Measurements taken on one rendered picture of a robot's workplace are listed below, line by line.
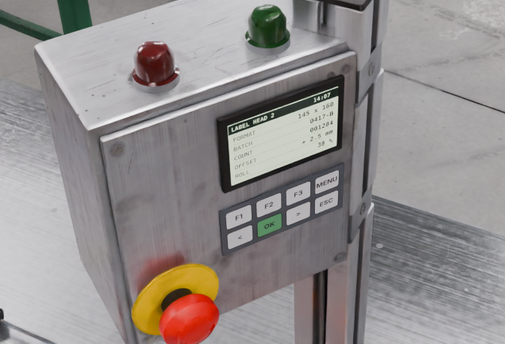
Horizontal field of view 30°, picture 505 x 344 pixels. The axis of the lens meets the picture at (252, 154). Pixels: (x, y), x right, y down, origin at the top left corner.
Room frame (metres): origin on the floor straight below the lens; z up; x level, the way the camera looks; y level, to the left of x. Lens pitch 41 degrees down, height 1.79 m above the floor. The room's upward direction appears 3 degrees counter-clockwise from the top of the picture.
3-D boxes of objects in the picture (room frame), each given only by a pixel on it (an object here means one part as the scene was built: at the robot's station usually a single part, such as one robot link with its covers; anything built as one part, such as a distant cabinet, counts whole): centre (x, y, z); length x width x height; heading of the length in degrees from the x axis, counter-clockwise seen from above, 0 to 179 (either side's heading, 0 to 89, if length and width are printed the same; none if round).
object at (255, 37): (0.45, -0.01, 1.49); 0.03 x 0.03 x 0.02
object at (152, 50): (0.42, 0.05, 1.49); 0.03 x 0.03 x 0.02
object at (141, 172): (0.45, 0.03, 1.38); 0.17 x 0.10 x 0.19; 116
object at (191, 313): (0.37, 0.05, 1.33); 0.04 x 0.03 x 0.04; 116
